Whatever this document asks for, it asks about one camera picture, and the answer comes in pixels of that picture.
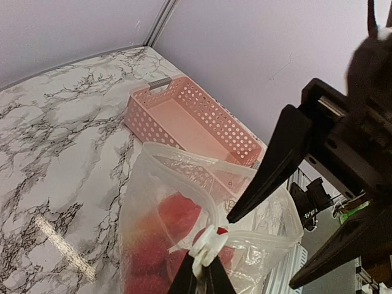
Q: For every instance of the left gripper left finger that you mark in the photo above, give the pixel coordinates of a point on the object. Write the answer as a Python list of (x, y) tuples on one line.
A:
[(184, 281)]

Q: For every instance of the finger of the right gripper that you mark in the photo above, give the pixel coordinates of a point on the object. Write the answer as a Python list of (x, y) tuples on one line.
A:
[(365, 232)]

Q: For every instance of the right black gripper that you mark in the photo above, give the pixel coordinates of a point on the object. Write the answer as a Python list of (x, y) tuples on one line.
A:
[(346, 137)]

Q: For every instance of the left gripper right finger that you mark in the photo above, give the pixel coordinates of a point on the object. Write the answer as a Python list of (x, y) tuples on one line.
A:
[(217, 280)]

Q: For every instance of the red cherry bunch toy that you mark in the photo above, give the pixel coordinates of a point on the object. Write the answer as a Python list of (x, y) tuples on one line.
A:
[(158, 230)]

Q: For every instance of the clear zip top bag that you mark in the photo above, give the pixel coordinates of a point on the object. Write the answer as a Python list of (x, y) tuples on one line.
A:
[(260, 240)]

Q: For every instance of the pink plastic basket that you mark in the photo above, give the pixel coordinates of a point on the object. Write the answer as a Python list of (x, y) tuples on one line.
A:
[(220, 151)]

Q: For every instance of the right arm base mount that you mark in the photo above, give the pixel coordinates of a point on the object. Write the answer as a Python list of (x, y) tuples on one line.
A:
[(311, 201)]

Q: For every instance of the curved aluminium front rail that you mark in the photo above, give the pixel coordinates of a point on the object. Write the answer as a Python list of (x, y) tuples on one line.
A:
[(270, 182)]

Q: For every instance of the right aluminium frame post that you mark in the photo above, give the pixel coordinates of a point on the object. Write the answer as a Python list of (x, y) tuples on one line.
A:
[(159, 23)]

